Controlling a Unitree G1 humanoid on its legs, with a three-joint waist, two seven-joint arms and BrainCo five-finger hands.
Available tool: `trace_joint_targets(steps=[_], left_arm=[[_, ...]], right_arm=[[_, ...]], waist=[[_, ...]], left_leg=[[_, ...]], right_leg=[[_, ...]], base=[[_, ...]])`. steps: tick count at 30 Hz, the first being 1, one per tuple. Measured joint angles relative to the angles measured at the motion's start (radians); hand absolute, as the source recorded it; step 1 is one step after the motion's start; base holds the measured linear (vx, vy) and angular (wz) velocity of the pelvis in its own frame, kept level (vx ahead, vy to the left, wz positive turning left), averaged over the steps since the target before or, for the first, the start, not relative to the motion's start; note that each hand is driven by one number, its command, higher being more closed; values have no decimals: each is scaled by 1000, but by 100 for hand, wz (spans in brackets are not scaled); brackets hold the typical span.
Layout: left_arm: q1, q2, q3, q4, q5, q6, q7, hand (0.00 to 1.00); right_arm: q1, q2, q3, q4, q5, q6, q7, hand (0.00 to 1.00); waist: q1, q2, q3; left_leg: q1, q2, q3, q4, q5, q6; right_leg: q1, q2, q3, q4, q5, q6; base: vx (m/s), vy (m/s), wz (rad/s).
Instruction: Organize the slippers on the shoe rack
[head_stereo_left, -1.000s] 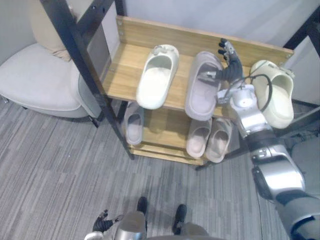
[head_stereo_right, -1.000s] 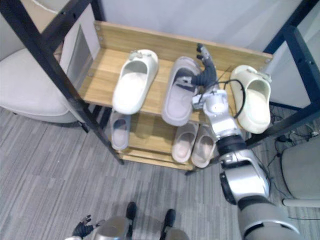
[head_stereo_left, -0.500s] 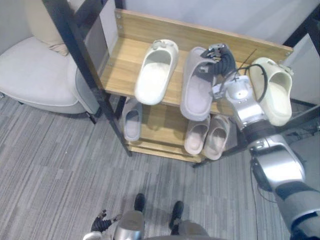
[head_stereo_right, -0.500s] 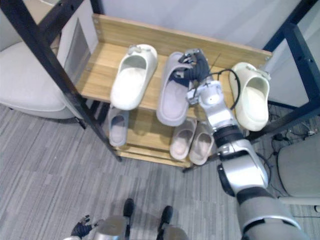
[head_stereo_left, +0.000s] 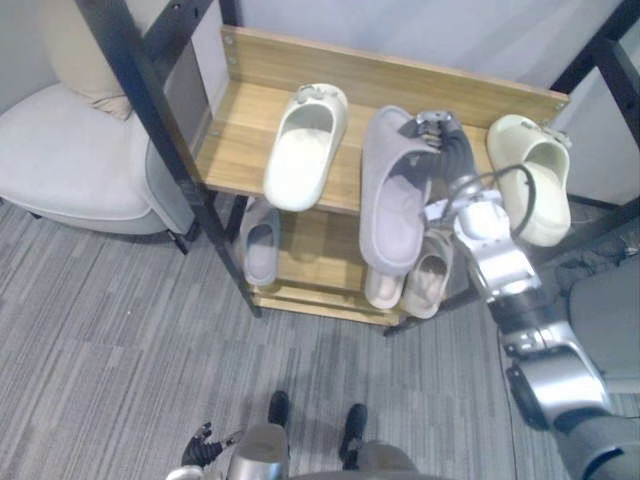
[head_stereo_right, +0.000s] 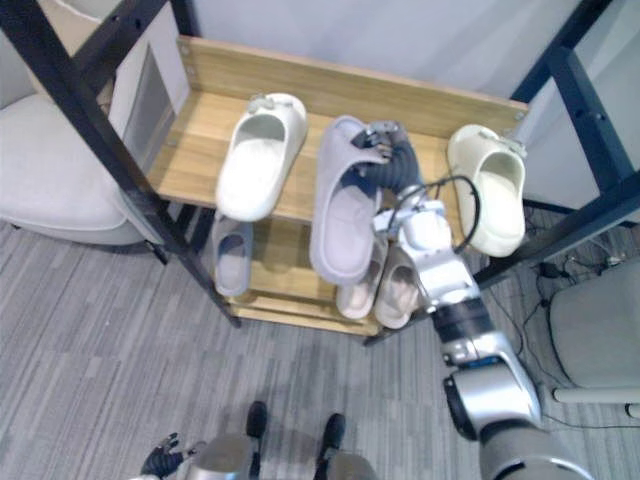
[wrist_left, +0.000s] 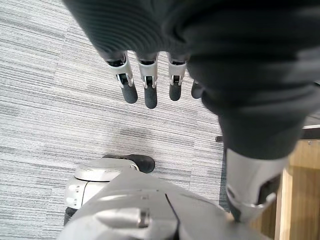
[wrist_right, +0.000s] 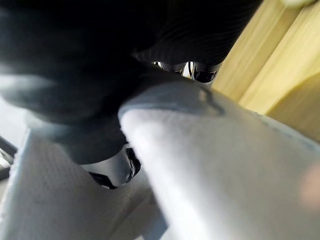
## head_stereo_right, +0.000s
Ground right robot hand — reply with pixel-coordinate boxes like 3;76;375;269
351;119;428;192

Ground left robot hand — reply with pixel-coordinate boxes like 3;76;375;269
141;432;195;476

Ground large grey slipper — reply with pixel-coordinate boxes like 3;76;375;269
309;115;401;285

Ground wooden shoe rack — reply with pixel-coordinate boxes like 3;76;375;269
147;34;530;348

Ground cream slipper with charms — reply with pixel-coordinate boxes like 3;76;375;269
446;124;527;258

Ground robot silver legs and feet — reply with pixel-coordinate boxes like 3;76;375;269
174;400;379;480

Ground beige slipper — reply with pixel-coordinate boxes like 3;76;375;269
335;238;386;318
373;244;422;330

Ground white slipper with charms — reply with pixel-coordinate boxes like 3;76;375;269
215;92;308;223

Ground small grey slipper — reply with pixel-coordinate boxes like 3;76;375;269
212;211;255;297

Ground light grey armchair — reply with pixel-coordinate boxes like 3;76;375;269
0;0;146;246

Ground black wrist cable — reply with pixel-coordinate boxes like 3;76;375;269
394;174;483;253

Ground black metal frame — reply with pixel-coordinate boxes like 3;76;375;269
472;0;640;290
0;0;243;329

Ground black floor cable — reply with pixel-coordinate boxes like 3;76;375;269
482;252;632;374

